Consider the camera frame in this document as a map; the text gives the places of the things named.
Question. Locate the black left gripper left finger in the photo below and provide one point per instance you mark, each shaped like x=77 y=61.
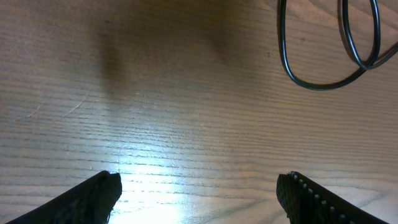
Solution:
x=90 y=202

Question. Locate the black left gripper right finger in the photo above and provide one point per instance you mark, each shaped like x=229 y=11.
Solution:
x=306 y=202

